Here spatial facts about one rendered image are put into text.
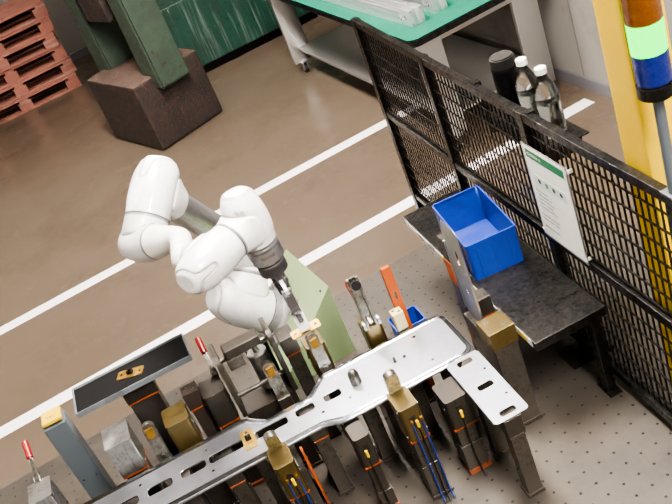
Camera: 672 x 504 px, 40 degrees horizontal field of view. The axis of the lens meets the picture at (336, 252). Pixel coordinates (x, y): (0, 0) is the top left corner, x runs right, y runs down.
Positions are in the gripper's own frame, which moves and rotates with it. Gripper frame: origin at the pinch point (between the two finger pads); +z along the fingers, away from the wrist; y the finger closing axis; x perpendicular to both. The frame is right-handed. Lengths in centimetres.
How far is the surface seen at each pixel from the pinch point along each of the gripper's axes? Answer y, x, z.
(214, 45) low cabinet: -633, 64, 114
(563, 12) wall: -289, 235, 90
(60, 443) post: -31, -79, 19
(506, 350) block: 14, 46, 33
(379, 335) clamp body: -15.4, 19.0, 29.4
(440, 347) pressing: 1.5, 31.4, 30.7
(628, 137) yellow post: 43, 80, -29
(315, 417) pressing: 3.4, -8.9, 29.2
